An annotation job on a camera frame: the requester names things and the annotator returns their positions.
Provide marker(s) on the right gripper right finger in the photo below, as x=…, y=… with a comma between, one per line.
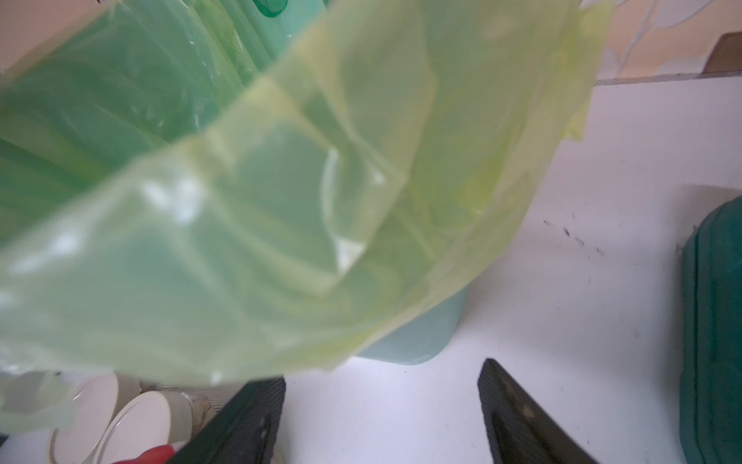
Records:
x=518, y=429

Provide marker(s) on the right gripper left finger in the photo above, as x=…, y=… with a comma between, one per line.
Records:
x=244, y=431

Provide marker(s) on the beige-lid jar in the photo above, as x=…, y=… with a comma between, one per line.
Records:
x=97, y=401
x=153, y=419

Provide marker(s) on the yellow-green bin liner bag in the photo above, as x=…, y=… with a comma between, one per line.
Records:
x=290, y=203

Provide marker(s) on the green plastic trash bin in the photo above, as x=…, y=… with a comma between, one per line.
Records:
x=417, y=336

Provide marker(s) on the green plastic tool case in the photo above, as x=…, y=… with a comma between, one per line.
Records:
x=710, y=384

